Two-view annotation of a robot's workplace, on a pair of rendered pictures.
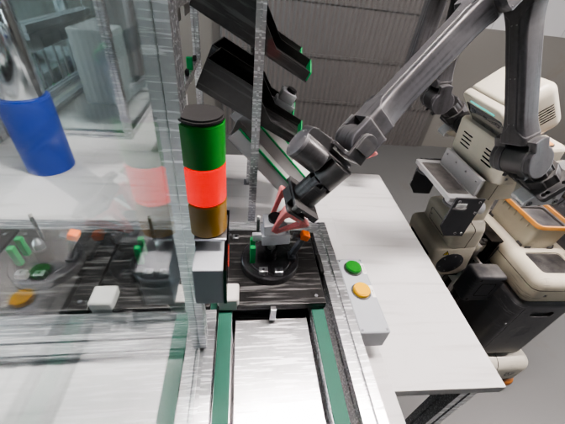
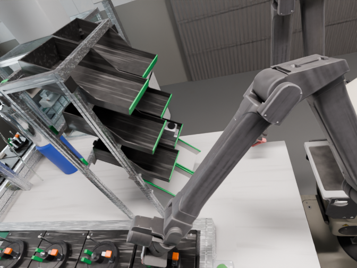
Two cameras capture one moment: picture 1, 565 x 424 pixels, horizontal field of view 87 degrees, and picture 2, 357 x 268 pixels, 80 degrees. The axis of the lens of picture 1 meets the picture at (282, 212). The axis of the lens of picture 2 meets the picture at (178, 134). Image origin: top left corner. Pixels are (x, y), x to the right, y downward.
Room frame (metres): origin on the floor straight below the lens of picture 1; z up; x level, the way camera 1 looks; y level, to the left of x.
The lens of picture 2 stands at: (0.38, -0.34, 1.80)
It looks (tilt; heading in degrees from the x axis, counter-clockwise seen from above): 42 degrees down; 32
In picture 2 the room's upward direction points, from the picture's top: 22 degrees counter-clockwise
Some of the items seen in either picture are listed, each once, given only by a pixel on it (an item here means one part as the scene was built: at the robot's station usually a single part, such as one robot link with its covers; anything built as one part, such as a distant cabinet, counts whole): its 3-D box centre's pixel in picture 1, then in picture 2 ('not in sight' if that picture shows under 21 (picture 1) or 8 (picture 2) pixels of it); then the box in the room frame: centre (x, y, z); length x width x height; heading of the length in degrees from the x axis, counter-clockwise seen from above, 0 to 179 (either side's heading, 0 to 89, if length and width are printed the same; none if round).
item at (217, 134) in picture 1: (202, 140); not in sight; (0.30, 0.10, 1.39); 0.05 x 0.05 x 0.05
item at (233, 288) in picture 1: (228, 296); not in sight; (0.39, 0.09, 0.97); 0.05 x 0.05 x 0.04; 11
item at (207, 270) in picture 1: (207, 206); not in sight; (0.30, 0.10, 1.29); 0.12 x 0.05 x 0.25; 11
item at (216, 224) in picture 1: (207, 211); not in sight; (0.30, 0.10, 1.29); 0.05 x 0.05 x 0.05
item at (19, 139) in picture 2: not in sight; (14, 141); (1.02, 1.47, 1.01); 0.24 x 0.24 x 0.13; 11
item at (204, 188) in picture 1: (204, 178); not in sight; (0.30, 0.10, 1.34); 0.05 x 0.05 x 0.05
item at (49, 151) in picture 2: not in sight; (61, 153); (0.95, 0.91, 1.00); 0.16 x 0.16 x 0.27
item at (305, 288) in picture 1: (269, 265); (163, 264); (0.50, 0.02, 0.96); 0.24 x 0.24 x 0.02; 11
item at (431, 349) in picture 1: (320, 246); (219, 225); (0.72, -0.14, 0.84); 0.90 x 0.70 x 0.03; 9
